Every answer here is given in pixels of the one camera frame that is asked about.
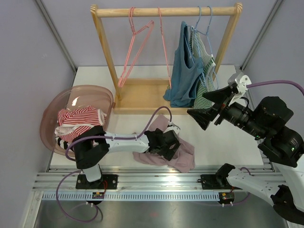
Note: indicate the aluminium mounting rail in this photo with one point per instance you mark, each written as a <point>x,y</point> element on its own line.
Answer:
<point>134,179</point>

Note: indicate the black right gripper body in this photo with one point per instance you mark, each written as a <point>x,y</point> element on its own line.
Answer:
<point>222,108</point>

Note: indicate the wooden clothes rack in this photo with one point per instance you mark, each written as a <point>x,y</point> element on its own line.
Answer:
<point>142,96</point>

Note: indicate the mauve pink tank top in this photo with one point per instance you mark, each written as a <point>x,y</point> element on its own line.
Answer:
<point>183,160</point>

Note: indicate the aluminium frame post right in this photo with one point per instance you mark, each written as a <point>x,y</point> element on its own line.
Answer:
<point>267,23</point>

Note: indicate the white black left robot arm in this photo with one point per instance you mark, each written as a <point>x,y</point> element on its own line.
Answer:
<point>90,147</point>

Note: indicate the aluminium frame post left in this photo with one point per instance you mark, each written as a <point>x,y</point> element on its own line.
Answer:
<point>50,24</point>

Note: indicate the red white striped tank top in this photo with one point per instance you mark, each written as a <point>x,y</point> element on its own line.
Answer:
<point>71,124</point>

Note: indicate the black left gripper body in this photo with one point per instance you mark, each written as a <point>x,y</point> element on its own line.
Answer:
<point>166,152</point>

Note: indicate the aluminium frame post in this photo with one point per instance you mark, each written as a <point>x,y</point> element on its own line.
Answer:
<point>50,24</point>
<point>267,23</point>

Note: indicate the blue wire hanger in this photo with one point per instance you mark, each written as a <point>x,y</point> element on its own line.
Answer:
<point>198,49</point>
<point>211,64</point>

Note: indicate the blue tank top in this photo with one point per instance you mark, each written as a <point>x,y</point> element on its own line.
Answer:
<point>186,73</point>

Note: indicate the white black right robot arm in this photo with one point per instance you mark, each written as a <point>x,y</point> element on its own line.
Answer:
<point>281,145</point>

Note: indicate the green white striped tank top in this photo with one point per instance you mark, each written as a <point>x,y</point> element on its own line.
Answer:
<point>200,102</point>

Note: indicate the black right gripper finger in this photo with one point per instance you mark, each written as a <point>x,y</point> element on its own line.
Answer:
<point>220,96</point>
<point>203,117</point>

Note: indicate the pink translucent plastic basket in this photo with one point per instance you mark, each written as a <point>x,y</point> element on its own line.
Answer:
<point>71,99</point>

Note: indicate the slotted white cable duct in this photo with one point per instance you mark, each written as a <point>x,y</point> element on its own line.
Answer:
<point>132,196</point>

